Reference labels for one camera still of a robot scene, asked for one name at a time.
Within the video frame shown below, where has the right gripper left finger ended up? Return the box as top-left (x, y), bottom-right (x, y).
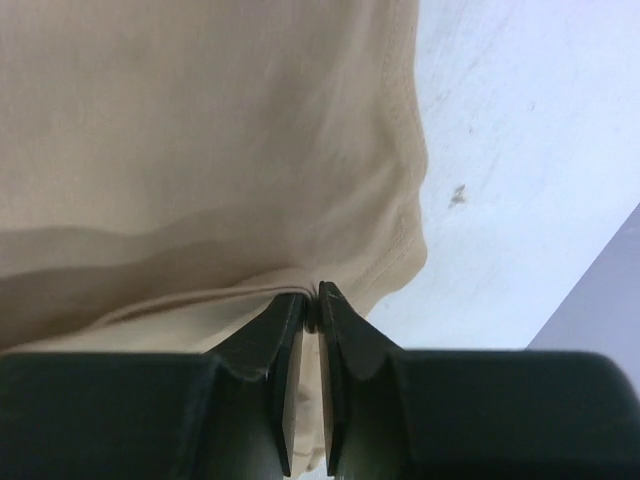
top-left (1, 294), bottom-right (305, 479)

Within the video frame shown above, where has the beige t shirt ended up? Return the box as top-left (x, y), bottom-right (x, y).
top-left (1, 1), bottom-right (427, 479)

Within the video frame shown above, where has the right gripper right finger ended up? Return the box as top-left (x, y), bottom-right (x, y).
top-left (318, 282), bottom-right (639, 479)

